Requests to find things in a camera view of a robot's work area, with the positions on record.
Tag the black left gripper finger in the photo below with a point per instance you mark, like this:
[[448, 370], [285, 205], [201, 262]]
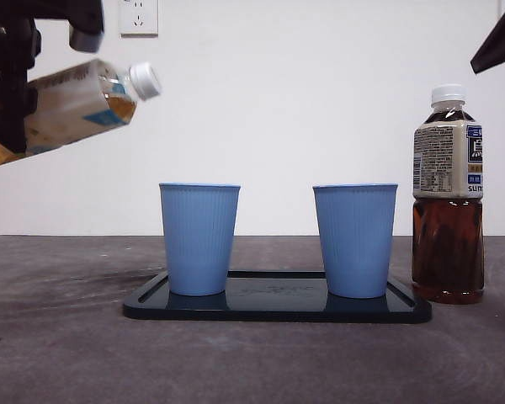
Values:
[[6, 113]]

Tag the dark tea bottle cream label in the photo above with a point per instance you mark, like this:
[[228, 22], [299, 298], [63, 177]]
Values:
[[446, 240]]

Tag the pale tea bottle white label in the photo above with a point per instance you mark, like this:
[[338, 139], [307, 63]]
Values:
[[80, 107]]

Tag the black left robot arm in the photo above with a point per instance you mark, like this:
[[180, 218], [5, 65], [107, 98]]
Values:
[[8, 25]]

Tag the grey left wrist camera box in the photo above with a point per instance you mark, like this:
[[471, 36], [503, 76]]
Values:
[[86, 40]]

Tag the dark rectangular tray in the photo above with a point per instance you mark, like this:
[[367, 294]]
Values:
[[278, 312]]

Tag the blue ribbed plastic cup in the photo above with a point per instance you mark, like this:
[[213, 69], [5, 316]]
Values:
[[355, 240], [198, 240]]

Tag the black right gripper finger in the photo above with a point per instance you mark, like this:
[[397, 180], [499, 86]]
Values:
[[503, 44]]

